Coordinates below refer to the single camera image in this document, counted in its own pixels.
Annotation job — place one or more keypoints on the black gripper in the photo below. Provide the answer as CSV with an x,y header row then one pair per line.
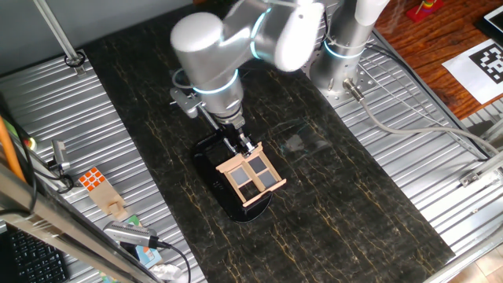
x,y
236,135

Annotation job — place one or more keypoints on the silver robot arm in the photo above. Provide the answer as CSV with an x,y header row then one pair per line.
x,y
208,51

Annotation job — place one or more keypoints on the black C-clamp with steel screw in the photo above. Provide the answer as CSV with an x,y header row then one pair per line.
x,y
202,165

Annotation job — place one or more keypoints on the black marble pattern mat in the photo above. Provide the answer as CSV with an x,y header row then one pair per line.
x,y
334,220

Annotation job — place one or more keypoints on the crumpled clear plastic wrap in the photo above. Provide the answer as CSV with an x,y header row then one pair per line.
x,y
167,272

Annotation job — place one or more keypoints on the wooden toy house block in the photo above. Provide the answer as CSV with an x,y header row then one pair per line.
x,y
106,198

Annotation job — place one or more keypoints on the Rubik's cube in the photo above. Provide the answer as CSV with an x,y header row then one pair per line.
x,y
92,178

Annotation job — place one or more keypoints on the brown wooden table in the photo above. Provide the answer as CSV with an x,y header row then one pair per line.
x,y
424,51

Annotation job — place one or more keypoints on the paper with black marker tag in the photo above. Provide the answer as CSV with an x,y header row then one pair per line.
x,y
471,74

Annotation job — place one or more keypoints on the orange pole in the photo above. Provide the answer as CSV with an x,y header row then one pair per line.
x,y
9,153

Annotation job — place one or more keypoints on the black keyboard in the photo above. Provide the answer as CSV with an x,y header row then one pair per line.
x,y
35,259

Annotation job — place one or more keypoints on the white tablet device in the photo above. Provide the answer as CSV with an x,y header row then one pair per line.
x,y
497,19

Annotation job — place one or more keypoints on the wooden toy window frame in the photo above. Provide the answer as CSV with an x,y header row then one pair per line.
x,y
264,192

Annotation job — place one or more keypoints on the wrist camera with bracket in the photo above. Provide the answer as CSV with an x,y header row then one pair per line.
x,y
188,102

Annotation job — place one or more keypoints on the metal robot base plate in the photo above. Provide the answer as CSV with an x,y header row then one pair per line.
x,y
363,80

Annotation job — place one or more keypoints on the silver ribbed camera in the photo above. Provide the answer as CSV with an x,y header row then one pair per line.
x,y
129,234

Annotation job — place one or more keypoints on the small camera on black mount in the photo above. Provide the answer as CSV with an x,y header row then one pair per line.
x,y
59,153

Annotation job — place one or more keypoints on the aluminium frame bar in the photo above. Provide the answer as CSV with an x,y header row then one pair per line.
x,y
59,232

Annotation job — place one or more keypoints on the aluminium corner bracket profile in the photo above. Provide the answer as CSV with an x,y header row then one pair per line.
x,y
483,171

